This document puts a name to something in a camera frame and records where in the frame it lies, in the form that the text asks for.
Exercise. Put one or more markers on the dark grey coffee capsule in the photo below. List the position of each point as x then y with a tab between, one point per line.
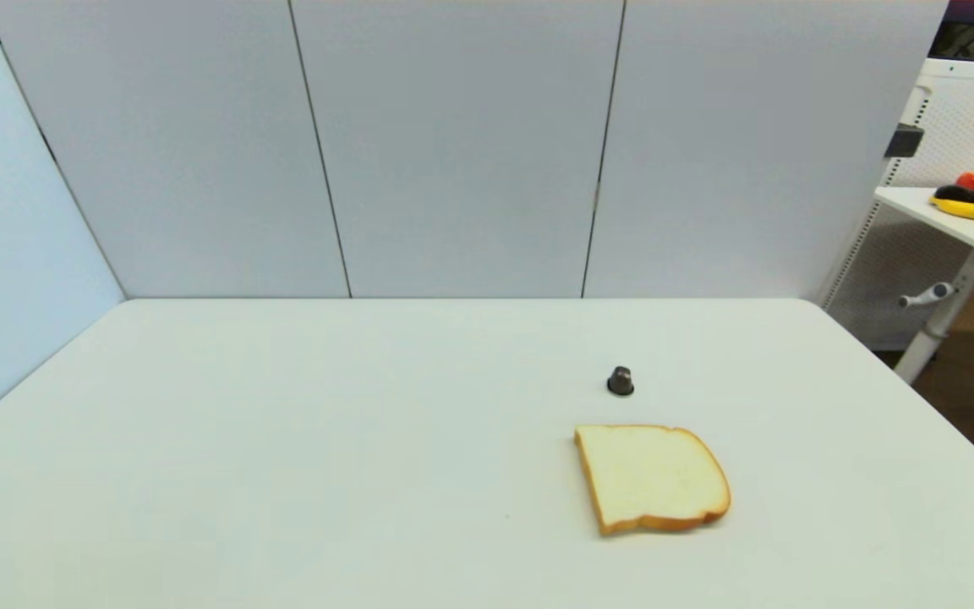
621	381

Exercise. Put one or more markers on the white bread slice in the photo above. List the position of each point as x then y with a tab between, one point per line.
652	478

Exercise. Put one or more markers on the small black box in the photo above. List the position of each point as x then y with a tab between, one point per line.
904	140

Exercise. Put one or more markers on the white side table leg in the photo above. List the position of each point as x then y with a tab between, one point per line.
939	326

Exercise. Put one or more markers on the white side table top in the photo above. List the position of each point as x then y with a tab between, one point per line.
948	213

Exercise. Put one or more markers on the yellow banana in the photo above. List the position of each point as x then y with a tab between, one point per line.
967	210

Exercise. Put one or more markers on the white perforated panel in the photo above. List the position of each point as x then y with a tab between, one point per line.
952	127

